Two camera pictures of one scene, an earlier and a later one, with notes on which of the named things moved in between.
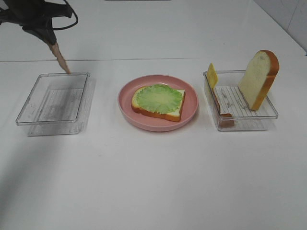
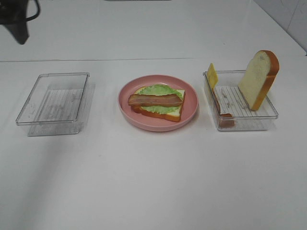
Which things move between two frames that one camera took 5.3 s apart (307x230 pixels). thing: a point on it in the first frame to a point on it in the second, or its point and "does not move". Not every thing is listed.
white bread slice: x=258 y=78 does not move
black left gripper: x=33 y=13 to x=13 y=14
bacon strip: x=226 y=120 does not move
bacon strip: x=56 y=51 to x=159 y=100
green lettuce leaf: x=159 y=98 does not move
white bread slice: x=174 y=116 does not move
